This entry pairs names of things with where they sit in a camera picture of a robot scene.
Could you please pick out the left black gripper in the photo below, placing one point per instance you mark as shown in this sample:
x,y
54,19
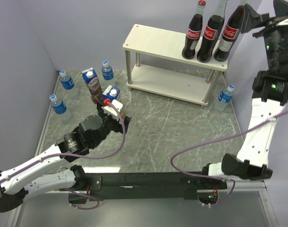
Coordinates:
x,y
118,126

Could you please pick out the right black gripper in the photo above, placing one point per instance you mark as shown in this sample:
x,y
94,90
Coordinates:
x,y
252,19

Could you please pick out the water bottle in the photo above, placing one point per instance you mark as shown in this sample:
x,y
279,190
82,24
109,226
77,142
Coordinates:
x,y
60,108
224,98
68,83
108,74

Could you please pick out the cola glass bottle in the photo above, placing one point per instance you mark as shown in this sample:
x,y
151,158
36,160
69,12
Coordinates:
x,y
212,32
230,33
194,31

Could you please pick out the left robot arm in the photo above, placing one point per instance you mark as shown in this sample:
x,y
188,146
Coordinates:
x,y
31,178

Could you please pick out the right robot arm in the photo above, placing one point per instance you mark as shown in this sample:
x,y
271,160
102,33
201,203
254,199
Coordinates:
x,y
270,96

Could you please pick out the white two-tier wooden shelf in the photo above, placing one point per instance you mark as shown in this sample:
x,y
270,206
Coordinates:
x,y
152,57

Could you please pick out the pineapple juice carton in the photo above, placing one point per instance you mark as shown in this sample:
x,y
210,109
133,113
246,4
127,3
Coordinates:
x,y
112,93

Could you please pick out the grape juice carton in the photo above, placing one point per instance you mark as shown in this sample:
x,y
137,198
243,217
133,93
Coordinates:
x,y
93,84

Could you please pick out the black base crossbar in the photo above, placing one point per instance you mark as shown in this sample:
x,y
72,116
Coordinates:
x,y
114,186

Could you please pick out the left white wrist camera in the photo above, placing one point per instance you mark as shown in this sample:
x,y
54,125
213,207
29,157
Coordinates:
x,y
113,108

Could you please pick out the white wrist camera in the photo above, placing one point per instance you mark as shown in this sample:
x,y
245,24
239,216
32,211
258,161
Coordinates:
x,y
283,23
113,108

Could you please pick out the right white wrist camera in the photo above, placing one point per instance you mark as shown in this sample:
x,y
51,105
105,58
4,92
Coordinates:
x,y
283,23

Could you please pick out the aluminium frame rail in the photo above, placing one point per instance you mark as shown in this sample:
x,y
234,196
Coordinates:
x,y
159,128

